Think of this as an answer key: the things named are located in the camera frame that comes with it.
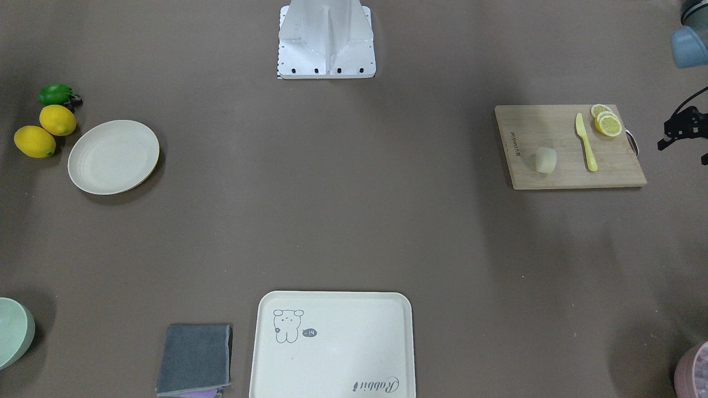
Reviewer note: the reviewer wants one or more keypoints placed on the cream rabbit tray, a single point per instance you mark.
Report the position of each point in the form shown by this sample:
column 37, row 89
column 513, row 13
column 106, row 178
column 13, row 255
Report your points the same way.
column 333, row 344

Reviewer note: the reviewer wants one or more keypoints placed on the green lime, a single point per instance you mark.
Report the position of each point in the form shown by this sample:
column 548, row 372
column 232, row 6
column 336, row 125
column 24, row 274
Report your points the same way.
column 55, row 94

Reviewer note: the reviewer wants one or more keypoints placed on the lemon slice stack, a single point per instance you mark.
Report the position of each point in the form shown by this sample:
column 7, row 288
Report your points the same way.
column 606, row 121

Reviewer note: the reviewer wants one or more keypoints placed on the yellow lemon upper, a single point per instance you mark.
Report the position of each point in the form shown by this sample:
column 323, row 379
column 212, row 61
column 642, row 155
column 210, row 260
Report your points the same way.
column 57, row 120

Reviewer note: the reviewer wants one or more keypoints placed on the wooden cutting board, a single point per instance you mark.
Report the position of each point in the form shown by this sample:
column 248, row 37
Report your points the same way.
column 525, row 128

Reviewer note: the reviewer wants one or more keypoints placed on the grey folded cloth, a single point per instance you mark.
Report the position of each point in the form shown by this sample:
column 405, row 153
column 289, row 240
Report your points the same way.
column 195, row 361

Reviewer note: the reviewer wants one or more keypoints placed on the pink ice bucket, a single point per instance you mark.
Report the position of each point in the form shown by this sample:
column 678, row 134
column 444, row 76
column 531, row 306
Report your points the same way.
column 690, row 376

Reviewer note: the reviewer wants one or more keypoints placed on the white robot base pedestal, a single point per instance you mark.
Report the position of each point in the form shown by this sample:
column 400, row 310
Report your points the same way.
column 325, row 40

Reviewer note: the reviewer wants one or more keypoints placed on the yellow lemon lower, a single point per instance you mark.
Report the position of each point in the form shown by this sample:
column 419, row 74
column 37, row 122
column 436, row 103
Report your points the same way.
column 35, row 142

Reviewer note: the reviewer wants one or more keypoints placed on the yellow lemon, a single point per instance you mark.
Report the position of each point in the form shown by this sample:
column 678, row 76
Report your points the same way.
column 57, row 120
column 35, row 142

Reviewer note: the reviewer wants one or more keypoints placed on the mint green bowl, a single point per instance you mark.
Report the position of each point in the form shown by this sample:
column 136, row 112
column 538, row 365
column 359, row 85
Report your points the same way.
column 17, row 331

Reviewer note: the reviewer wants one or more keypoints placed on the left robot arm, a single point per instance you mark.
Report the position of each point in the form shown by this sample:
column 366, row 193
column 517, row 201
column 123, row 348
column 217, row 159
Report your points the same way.
column 689, row 42

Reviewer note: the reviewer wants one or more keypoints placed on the cream round plate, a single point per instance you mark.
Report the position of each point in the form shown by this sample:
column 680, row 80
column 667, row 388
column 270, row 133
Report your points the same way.
column 113, row 157

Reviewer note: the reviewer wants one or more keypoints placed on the white bun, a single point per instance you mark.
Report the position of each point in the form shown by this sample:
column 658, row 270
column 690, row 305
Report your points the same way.
column 545, row 160

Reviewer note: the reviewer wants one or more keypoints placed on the yellow plastic knife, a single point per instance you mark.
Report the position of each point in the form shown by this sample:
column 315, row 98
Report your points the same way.
column 581, row 132

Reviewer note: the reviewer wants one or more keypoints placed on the dark grape cluster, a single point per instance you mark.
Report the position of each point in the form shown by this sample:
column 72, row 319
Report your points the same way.
column 72, row 102

